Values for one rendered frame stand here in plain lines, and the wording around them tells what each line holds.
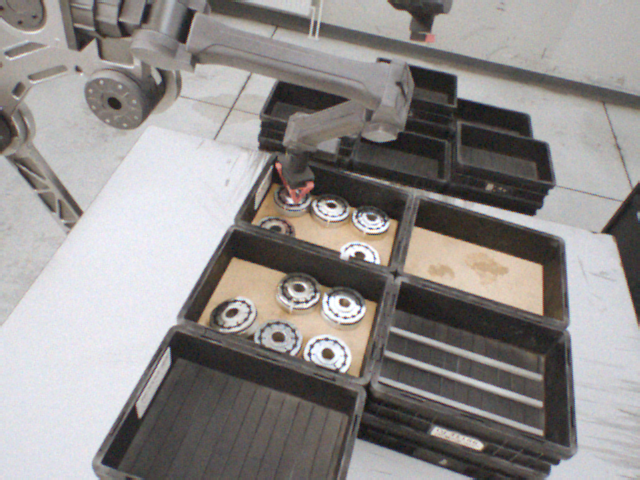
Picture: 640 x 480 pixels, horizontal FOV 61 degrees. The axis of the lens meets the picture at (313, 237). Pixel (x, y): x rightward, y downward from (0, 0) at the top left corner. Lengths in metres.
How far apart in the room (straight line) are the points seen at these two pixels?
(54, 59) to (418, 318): 1.05
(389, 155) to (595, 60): 2.19
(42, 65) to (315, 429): 1.04
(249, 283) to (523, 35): 3.24
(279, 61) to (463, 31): 3.34
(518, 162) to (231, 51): 1.87
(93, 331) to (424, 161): 1.66
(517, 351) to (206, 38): 0.96
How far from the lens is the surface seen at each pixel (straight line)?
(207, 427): 1.12
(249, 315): 1.18
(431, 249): 1.48
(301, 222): 1.45
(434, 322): 1.33
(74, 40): 0.94
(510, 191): 2.34
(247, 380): 1.16
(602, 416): 1.56
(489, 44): 4.20
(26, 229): 2.66
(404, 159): 2.52
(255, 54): 0.86
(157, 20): 0.89
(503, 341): 1.37
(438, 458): 1.27
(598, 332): 1.72
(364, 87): 0.86
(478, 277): 1.47
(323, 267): 1.27
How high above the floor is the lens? 1.85
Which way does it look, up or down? 46 degrees down
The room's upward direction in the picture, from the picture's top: 12 degrees clockwise
